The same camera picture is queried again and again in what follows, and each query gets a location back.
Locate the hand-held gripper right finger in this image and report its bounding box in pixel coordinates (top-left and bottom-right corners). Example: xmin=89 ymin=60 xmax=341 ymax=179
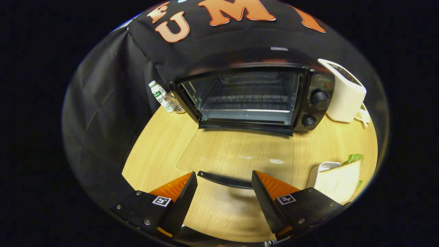
xmin=252 ymin=170 xmax=343 ymax=240

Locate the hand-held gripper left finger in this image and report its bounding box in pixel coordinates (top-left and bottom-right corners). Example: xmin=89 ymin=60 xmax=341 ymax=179
xmin=111 ymin=172 xmax=198 ymax=238

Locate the toy sandwich with lettuce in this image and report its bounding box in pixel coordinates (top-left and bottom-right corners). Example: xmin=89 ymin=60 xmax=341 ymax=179
xmin=314 ymin=154 xmax=365 ymax=205

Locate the black toaster oven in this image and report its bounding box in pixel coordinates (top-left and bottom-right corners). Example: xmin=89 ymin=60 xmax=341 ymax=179
xmin=170 ymin=48 xmax=335 ymax=190

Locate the white pop-up toaster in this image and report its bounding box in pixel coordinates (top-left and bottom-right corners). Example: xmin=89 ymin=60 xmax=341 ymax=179
xmin=317 ymin=58 xmax=367 ymax=123

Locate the white plate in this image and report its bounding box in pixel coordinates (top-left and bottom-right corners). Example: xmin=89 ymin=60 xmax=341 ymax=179
xmin=306 ymin=161 xmax=342 ymax=189

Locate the small clear glass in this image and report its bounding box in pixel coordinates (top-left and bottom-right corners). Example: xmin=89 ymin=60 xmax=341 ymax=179
xmin=165 ymin=92 xmax=186 ymax=114

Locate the white bottle green label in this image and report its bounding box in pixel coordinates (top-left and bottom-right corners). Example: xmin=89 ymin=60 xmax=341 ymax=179
xmin=149 ymin=81 xmax=175 ymax=113

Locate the small yellow white object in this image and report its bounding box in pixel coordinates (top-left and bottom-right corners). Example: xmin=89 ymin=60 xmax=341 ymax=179
xmin=355 ymin=103 xmax=371 ymax=128

